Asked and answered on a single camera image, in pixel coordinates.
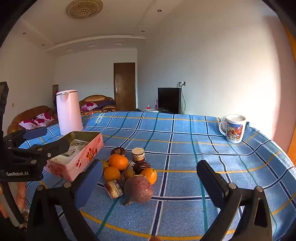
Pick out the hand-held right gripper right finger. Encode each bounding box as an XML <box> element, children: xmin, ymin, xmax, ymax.
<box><xmin>196</xmin><ymin>160</ymin><xmax>273</xmax><ymax>241</ymax></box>

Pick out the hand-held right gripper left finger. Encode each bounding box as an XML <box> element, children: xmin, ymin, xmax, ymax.
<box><xmin>26</xmin><ymin>159</ymin><xmax>104</xmax><ymax>241</ymax></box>

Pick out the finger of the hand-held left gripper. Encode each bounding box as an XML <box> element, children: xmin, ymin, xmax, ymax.
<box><xmin>8</xmin><ymin>138</ymin><xmax>70</xmax><ymax>172</ymax></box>
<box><xmin>3</xmin><ymin>127</ymin><xmax>48</xmax><ymax>149</ymax></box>

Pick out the metal tray with paper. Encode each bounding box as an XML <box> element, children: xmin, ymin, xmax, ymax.
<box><xmin>43</xmin><ymin>131</ymin><xmax>104</xmax><ymax>182</ymax></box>

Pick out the orange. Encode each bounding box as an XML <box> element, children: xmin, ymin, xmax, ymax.
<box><xmin>140</xmin><ymin>168</ymin><xmax>158</xmax><ymax>185</ymax></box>
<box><xmin>103</xmin><ymin>166</ymin><xmax>121</xmax><ymax>182</ymax></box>
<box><xmin>108</xmin><ymin>154</ymin><xmax>129</xmax><ymax>171</ymax></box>

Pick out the brown pomegranate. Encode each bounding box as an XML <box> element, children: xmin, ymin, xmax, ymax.
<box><xmin>123</xmin><ymin>175</ymin><xmax>154</xmax><ymax>206</ymax></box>

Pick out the person's left forearm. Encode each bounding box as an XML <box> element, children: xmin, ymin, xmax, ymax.
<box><xmin>0</xmin><ymin>182</ymin><xmax>29</xmax><ymax>220</ymax></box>

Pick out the white pink flowered pillow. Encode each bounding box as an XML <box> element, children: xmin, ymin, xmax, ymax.
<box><xmin>34</xmin><ymin>113</ymin><xmax>55</xmax><ymax>126</ymax></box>
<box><xmin>18</xmin><ymin>120</ymin><xmax>40</xmax><ymax>130</ymax></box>
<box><xmin>80</xmin><ymin>102</ymin><xmax>98</xmax><ymax>112</ymax></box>

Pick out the printed paper sheet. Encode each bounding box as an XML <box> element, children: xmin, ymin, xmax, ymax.
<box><xmin>47</xmin><ymin>138</ymin><xmax>88</xmax><ymax>165</ymax></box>

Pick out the brown leather sofa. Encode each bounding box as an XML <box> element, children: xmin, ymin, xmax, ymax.
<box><xmin>7</xmin><ymin>105</ymin><xmax>58</xmax><ymax>135</ymax></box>
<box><xmin>79</xmin><ymin>95</ymin><xmax>117</xmax><ymax>113</ymax></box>

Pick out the pink electric kettle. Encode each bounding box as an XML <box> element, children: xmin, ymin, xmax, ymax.
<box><xmin>56</xmin><ymin>90</ymin><xmax>84</xmax><ymax>136</ymax></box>

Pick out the blue plaid tablecloth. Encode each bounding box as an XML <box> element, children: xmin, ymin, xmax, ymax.
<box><xmin>18</xmin><ymin>111</ymin><xmax>296</xmax><ymax>241</ymax></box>

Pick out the white printed mug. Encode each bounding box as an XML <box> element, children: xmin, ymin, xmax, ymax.
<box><xmin>218</xmin><ymin>114</ymin><xmax>246</xmax><ymax>143</ymax></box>

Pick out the brown wooden door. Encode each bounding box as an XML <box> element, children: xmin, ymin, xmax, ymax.
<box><xmin>113</xmin><ymin>62</ymin><xmax>136</xmax><ymax>111</ymax></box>

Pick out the black television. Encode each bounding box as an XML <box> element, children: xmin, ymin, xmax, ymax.
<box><xmin>157</xmin><ymin>87</ymin><xmax>182</xmax><ymax>114</ymax></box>

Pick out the round golden ceiling lamp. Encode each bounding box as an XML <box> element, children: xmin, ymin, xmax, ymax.
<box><xmin>66</xmin><ymin>0</ymin><xmax>103</xmax><ymax>19</ymax></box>

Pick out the black power cable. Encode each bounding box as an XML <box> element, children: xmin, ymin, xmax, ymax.
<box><xmin>181</xmin><ymin>85</ymin><xmax>186</xmax><ymax>114</ymax></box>

